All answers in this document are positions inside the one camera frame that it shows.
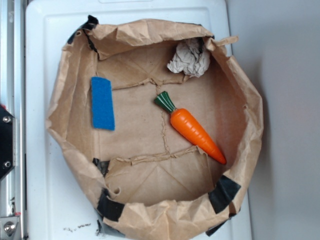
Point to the white paper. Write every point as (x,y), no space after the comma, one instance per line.
(191,57)

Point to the brown paper bag tray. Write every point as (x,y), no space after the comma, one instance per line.
(144,178)

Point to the orange toy carrot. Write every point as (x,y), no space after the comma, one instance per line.
(186,125)

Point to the blue sponge strip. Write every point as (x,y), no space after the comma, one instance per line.
(102,104)

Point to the white plastic board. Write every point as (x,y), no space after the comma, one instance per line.
(57,209)

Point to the black metal bracket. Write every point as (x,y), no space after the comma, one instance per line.
(7,142)

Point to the aluminium frame rail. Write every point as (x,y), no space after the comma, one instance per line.
(13,202)

